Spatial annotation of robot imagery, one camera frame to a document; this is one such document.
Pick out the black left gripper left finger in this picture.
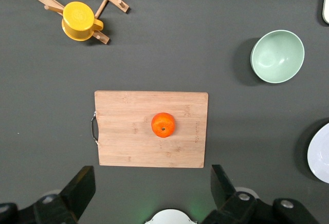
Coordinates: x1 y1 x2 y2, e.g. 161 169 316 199
33 166 96 224

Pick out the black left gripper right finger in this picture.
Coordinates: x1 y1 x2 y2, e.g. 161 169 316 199
203 164 273 224

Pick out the orange fruit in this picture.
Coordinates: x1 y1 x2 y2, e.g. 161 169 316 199
151 112 176 138

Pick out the white round plate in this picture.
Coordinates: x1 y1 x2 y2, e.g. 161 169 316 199
307 122 329 184

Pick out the wooden cutting board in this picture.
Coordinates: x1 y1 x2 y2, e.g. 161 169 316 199
90 90 209 169

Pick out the pale green bowl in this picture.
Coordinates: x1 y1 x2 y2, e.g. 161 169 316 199
250 29 305 84

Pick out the yellow mug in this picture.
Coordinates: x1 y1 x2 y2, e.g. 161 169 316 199
61 1 104 42

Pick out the beige bear print tray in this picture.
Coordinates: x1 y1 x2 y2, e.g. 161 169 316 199
322 0 329 25

